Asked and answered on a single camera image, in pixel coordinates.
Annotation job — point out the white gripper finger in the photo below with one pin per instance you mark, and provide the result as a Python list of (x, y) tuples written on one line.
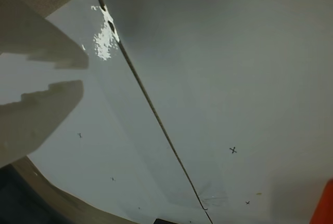
[(31, 34), (33, 120)]

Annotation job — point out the white paper sheet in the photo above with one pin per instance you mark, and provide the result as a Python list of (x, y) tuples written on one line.
[(117, 135), (234, 78)]

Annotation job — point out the orange cube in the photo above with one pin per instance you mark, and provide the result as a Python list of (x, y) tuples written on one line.
[(323, 203)]

